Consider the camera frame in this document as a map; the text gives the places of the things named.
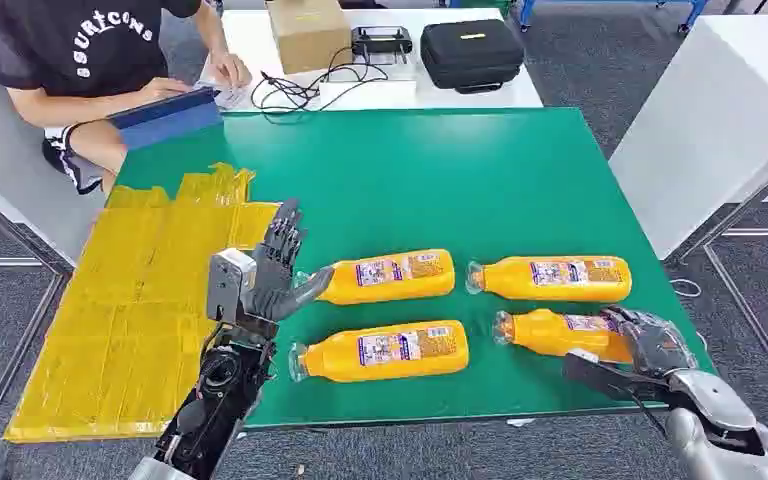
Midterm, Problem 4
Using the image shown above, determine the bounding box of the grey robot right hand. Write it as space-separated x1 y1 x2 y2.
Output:
599 304 699 380

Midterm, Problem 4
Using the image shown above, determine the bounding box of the person's left hand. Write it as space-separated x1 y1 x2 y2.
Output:
207 51 254 90

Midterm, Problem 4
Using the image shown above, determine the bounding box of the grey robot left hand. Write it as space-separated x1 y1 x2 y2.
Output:
243 197 336 325

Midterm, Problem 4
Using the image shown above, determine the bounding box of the person's right hand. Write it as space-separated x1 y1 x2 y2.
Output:
137 76 193 103

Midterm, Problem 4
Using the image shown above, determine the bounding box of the orange drink bottle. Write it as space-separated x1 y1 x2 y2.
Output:
293 248 457 307
466 255 633 304
493 308 634 364
287 320 471 384

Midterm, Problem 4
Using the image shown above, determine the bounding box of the white paper slip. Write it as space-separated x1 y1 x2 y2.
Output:
193 79 249 111

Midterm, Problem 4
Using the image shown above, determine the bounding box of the blue tablet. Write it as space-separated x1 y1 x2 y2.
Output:
106 87 225 152

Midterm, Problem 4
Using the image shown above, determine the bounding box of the brown cardboard box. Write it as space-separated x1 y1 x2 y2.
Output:
265 0 354 75

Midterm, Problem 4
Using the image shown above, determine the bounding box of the person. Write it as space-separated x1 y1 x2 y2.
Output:
0 0 254 197

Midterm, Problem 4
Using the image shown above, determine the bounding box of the yellow plastic sheet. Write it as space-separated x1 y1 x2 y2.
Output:
2 162 283 444

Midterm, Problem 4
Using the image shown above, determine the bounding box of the black handheld controller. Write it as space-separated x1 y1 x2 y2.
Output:
350 25 415 66

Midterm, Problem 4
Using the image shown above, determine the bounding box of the grey table with metal legs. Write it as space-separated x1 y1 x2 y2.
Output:
0 82 109 473

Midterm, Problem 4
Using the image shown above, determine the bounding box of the green table mat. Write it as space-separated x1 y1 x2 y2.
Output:
113 107 717 431

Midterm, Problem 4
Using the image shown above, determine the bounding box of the white table with metal legs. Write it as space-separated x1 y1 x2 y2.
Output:
608 14 768 420

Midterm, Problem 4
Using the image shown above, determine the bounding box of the black zip case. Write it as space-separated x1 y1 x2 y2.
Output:
419 19 526 95

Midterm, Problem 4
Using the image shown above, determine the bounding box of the white table with equipment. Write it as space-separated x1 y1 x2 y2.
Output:
197 7 545 115

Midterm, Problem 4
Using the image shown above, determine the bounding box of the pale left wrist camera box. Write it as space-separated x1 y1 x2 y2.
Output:
206 248 258 325

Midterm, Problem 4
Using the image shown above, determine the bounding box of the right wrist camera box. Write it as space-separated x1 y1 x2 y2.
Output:
562 349 665 403

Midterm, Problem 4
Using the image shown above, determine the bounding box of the black cable bundle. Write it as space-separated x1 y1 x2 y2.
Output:
250 44 391 125

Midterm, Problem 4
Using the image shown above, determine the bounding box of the white coiled floor cable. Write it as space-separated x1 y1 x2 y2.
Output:
668 278 704 299

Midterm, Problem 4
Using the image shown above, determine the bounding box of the blue metal frame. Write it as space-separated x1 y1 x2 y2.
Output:
515 0 711 35

